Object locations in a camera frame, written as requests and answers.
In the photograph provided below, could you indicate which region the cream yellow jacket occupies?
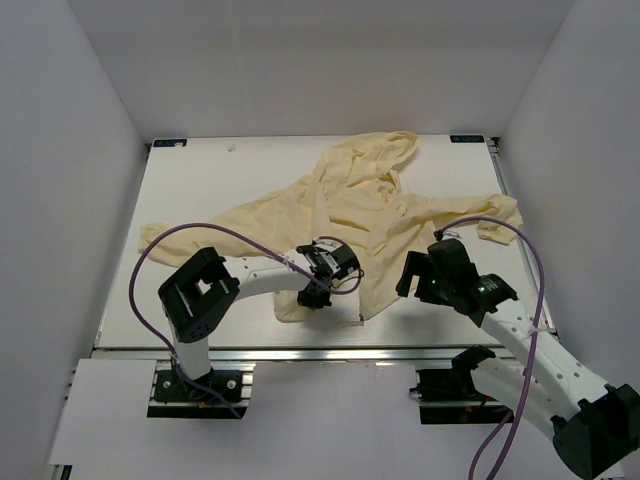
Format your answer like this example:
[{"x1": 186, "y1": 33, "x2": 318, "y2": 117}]
[{"x1": 137, "y1": 130, "x2": 524, "y2": 327}]

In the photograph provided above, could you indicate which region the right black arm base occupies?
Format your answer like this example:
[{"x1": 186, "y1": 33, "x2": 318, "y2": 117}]
[{"x1": 408, "y1": 369, "x2": 511, "y2": 425}]

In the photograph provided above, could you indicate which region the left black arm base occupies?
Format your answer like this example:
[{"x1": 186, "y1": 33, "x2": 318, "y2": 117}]
[{"x1": 147, "y1": 363, "x2": 253, "y2": 420}]

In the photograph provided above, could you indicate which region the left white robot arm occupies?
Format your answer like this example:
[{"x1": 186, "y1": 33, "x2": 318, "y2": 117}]
[{"x1": 158, "y1": 238, "x2": 360, "y2": 399}]

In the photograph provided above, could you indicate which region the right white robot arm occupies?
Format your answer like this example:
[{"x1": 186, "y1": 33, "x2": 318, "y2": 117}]
[{"x1": 396, "y1": 239, "x2": 639, "y2": 479}]

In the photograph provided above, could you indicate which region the right blue corner label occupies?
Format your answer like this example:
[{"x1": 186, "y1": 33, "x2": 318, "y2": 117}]
[{"x1": 449, "y1": 135, "x2": 485, "y2": 143}]

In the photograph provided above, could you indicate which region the blue corner label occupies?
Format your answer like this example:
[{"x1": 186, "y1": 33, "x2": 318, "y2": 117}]
[
  {"x1": 449, "y1": 135, "x2": 485, "y2": 143},
  {"x1": 152, "y1": 138, "x2": 187, "y2": 148}
]

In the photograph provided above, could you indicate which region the left blue corner label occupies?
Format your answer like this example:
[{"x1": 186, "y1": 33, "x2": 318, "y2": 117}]
[{"x1": 152, "y1": 138, "x2": 187, "y2": 148}]

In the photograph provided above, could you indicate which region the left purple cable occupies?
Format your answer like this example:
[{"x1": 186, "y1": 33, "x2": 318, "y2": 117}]
[{"x1": 128, "y1": 222, "x2": 365, "y2": 420}]

